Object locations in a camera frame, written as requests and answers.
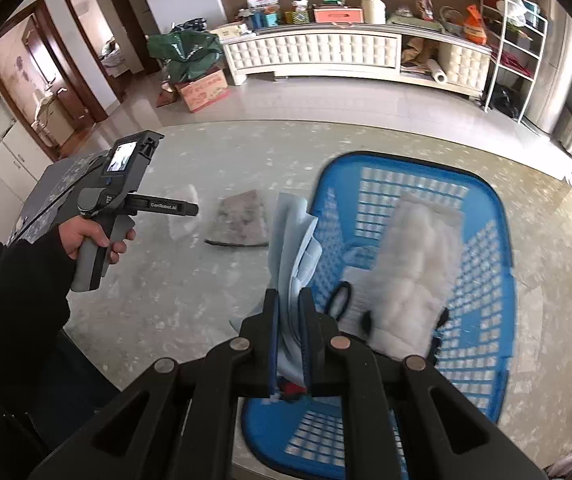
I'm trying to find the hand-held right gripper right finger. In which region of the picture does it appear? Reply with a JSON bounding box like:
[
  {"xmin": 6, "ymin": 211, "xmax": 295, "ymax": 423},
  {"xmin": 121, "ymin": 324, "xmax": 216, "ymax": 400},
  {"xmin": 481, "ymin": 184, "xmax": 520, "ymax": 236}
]
[{"xmin": 298, "ymin": 290, "xmax": 547, "ymax": 480}]

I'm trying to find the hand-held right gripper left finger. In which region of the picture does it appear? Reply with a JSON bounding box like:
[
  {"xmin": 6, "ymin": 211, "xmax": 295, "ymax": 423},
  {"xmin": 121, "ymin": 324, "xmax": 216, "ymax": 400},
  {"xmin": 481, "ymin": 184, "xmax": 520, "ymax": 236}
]
[{"xmin": 30, "ymin": 287, "xmax": 287, "ymax": 480}]

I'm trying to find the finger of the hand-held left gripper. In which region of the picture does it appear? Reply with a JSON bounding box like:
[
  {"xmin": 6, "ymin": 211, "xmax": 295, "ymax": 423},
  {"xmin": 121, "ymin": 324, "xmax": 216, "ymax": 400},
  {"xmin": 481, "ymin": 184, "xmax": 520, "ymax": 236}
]
[{"xmin": 124, "ymin": 195, "xmax": 200, "ymax": 217}]

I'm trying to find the grey cloth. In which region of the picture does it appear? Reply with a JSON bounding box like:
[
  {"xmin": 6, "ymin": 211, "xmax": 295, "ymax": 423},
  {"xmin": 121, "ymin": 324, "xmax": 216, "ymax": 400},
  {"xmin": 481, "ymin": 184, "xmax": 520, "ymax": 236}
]
[{"xmin": 205, "ymin": 189, "xmax": 270, "ymax": 248}]

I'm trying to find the light blue cloth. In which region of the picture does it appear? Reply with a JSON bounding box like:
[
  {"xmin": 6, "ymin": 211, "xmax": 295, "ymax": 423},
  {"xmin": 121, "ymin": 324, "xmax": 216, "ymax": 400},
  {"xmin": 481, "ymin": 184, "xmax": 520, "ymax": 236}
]
[{"xmin": 258, "ymin": 192, "xmax": 319, "ymax": 386}]

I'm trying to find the white fluffy cloth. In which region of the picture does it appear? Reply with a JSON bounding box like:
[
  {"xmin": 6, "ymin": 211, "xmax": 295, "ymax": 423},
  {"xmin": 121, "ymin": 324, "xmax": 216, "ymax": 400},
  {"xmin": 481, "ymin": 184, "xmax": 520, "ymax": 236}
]
[{"xmin": 366, "ymin": 192, "xmax": 467, "ymax": 361}]

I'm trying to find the blue plastic basket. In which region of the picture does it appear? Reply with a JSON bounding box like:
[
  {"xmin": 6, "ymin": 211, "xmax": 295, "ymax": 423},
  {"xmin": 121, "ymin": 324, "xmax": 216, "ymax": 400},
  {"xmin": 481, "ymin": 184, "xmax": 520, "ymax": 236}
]
[{"xmin": 238, "ymin": 152, "xmax": 517, "ymax": 478}]

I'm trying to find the person's left forearm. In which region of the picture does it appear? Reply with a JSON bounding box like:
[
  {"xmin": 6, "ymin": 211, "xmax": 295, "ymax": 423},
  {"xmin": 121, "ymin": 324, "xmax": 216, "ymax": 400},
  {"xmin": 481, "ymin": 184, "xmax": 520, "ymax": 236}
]
[{"xmin": 0, "ymin": 232, "xmax": 74, "ymax": 411}]

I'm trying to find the person's left hand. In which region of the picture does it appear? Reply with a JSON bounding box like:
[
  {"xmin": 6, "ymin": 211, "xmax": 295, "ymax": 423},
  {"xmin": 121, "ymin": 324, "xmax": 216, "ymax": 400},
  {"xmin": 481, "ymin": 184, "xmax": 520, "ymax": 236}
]
[{"xmin": 57, "ymin": 217, "xmax": 136, "ymax": 261}]

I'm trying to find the pink cardboard box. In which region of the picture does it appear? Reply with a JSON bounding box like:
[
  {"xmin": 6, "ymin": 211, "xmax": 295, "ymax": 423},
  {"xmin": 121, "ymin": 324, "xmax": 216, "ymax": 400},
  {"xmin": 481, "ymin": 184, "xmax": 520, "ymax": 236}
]
[{"xmin": 176, "ymin": 69, "xmax": 231, "ymax": 113}]

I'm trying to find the green plastic bag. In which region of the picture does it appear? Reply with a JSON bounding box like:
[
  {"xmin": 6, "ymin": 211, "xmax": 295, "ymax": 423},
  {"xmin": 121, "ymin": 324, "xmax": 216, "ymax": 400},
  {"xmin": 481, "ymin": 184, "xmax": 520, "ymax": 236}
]
[{"xmin": 147, "ymin": 29, "xmax": 224, "ymax": 83}]

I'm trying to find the white tufted television cabinet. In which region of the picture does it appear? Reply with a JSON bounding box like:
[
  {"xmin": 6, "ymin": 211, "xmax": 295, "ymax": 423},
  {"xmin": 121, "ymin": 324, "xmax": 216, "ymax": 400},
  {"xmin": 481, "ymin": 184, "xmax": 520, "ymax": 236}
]
[{"xmin": 222, "ymin": 22, "xmax": 493, "ymax": 101}]

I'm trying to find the pink storage box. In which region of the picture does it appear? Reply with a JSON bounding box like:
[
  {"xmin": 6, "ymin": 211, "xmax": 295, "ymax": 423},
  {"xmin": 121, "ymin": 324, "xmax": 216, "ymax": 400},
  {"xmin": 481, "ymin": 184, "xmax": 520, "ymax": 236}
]
[{"xmin": 313, "ymin": 6, "xmax": 351, "ymax": 25}]

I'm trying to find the white plastic jug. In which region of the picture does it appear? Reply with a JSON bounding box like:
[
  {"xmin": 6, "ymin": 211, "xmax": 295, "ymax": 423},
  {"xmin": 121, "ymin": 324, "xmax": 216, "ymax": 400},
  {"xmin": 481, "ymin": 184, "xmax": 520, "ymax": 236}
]
[{"xmin": 362, "ymin": 0, "xmax": 387, "ymax": 25}]

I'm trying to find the white paper roll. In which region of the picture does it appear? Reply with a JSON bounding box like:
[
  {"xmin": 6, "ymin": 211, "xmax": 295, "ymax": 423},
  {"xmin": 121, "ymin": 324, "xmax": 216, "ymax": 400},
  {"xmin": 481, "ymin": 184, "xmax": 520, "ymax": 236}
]
[{"xmin": 426, "ymin": 58, "xmax": 448, "ymax": 83}]

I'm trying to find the black bag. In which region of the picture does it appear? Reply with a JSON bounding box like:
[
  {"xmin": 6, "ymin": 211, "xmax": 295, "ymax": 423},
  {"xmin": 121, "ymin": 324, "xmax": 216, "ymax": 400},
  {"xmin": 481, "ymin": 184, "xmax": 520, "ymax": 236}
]
[{"xmin": 491, "ymin": 85, "xmax": 522, "ymax": 118}]

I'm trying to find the orange bag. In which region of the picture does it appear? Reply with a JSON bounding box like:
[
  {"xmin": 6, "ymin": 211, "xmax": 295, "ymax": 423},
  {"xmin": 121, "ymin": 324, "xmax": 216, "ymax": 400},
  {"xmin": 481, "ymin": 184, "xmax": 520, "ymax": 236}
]
[{"xmin": 463, "ymin": 5, "xmax": 488, "ymax": 43}]

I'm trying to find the floor-standing air conditioner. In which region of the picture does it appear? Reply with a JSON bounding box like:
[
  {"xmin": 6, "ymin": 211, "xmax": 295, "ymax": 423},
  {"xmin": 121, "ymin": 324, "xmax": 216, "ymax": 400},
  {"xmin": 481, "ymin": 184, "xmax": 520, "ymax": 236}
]
[{"xmin": 521, "ymin": 20, "xmax": 572, "ymax": 136}]

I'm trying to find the wooden door frame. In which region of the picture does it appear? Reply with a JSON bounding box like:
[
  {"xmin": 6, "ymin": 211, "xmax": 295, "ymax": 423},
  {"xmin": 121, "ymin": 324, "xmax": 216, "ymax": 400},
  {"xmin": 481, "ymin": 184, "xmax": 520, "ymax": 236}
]
[
  {"xmin": 60, "ymin": 0, "xmax": 161, "ymax": 106},
  {"xmin": 0, "ymin": 0, "xmax": 109, "ymax": 161}
]

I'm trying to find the white wire shelf rack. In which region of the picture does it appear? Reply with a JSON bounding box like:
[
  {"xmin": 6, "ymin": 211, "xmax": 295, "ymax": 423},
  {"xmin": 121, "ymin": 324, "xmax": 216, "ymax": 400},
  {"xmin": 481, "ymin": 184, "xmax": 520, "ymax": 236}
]
[{"xmin": 481, "ymin": 0, "xmax": 549, "ymax": 123}]

